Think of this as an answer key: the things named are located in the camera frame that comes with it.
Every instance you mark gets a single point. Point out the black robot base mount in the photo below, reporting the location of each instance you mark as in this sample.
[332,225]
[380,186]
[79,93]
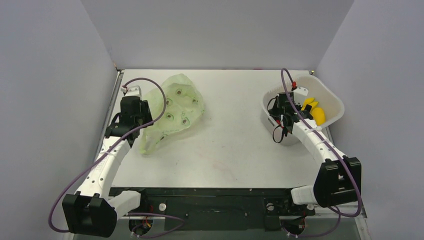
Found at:
[168,211]

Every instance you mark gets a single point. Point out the yellow fake mango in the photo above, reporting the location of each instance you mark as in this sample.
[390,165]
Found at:
[318,115]

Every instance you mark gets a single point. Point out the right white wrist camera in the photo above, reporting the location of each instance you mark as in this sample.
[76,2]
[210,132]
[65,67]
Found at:
[299,91]

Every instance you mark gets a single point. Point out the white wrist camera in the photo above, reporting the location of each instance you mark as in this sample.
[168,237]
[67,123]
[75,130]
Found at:
[299,91]
[131,91]

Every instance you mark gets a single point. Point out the green plastic bag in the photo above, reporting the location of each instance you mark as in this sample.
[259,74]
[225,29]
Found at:
[185,106]

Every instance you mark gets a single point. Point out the lower yellow fake banana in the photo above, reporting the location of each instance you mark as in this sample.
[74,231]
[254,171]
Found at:
[311,106]

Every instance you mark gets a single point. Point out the white plastic basket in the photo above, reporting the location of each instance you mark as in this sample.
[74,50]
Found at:
[328,101]

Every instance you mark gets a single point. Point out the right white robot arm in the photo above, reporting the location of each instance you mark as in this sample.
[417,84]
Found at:
[337,176]

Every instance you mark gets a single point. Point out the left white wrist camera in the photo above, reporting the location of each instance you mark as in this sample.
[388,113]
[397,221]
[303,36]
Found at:
[131,91]

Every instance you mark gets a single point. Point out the yellow fake banana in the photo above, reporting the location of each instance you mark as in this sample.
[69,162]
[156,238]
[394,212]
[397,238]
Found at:
[307,101]
[311,106]

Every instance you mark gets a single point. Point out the upper yellow fake banana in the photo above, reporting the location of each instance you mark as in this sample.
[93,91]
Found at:
[307,101]

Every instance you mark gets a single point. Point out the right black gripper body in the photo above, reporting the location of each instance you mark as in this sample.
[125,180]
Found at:
[285,100]

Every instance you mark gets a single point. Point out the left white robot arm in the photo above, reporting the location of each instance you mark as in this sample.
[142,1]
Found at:
[90,210]

